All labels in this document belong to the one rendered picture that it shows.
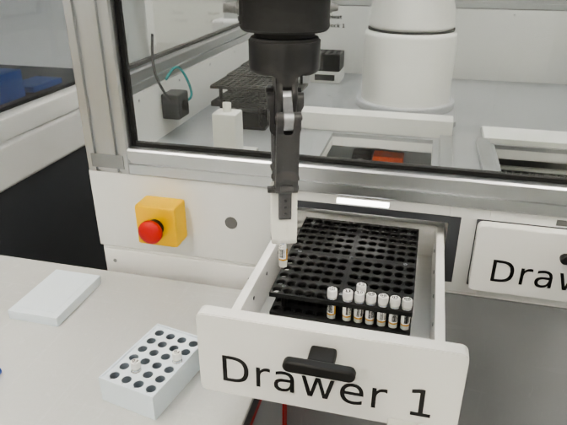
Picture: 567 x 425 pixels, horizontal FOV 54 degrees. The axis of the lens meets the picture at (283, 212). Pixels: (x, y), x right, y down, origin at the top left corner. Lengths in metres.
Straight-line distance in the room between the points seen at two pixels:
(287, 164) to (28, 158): 0.93
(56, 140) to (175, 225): 0.65
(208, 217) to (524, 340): 0.55
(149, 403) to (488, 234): 0.52
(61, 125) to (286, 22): 1.03
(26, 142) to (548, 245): 1.10
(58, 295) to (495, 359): 0.72
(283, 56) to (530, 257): 0.49
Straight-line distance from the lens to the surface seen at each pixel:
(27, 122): 1.42
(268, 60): 0.57
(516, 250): 0.87
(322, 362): 0.58
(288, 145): 0.57
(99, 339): 0.90
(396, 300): 0.68
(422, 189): 0.85
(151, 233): 0.91
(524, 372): 1.02
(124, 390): 0.75
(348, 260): 0.77
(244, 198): 0.90
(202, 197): 0.93
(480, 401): 1.06
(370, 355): 0.60
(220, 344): 0.64
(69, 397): 0.81
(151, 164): 0.95
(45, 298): 0.99
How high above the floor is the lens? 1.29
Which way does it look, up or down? 26 degrees down
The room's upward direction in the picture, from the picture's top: straight up
